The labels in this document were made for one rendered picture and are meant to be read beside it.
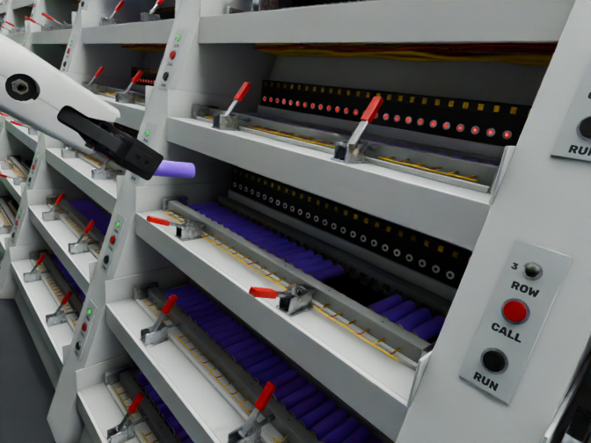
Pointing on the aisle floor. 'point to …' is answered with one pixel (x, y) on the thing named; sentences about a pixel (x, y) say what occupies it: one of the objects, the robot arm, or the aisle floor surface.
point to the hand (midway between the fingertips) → (134, 156)
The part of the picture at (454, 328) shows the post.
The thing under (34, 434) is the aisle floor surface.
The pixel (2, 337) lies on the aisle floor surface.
